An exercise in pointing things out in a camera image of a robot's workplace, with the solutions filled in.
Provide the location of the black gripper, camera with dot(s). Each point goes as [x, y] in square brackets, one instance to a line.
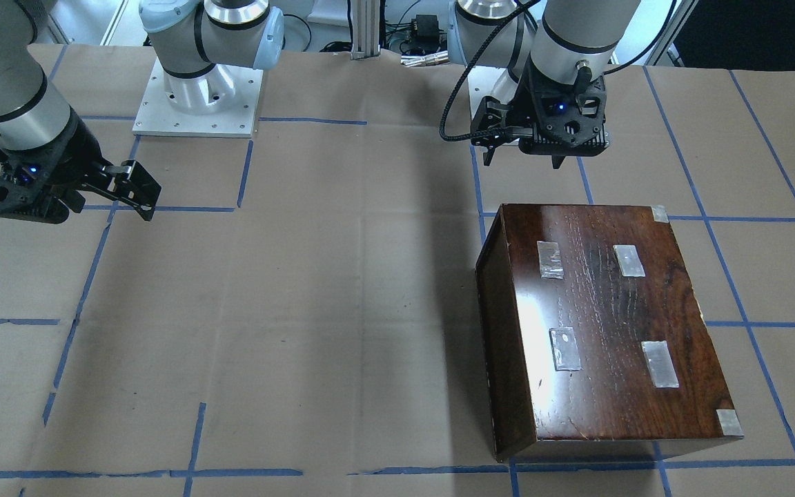
[73, 160]
[528, 103]

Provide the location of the dark wooden drawer cabinet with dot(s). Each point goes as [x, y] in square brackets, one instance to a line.
[595, 345]

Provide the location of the black power adapter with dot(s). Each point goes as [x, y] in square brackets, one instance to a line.
[425, 35]

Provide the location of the brown paper table cover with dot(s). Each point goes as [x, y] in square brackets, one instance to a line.
[300, 317]

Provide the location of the white base plate, camera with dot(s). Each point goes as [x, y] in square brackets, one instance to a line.
[221, 103]
[484, 81]

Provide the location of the aluminium frame post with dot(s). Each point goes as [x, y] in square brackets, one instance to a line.
[366, 21]

